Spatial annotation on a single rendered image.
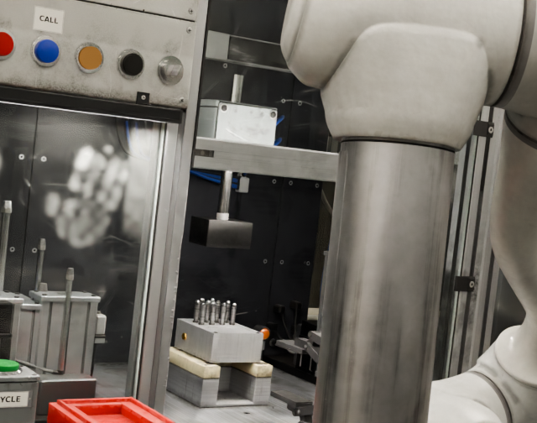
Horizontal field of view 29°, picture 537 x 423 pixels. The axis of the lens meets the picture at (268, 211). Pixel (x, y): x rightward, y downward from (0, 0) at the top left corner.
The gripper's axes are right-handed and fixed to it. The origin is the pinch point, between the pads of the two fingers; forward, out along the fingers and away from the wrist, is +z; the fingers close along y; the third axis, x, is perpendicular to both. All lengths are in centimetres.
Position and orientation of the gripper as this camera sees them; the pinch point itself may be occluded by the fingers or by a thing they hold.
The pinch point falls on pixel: (291, 372)
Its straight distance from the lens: 159.1
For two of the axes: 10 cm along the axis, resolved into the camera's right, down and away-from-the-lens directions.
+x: -8.4, -0.7, -5.4
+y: 1.1, -9.9, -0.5
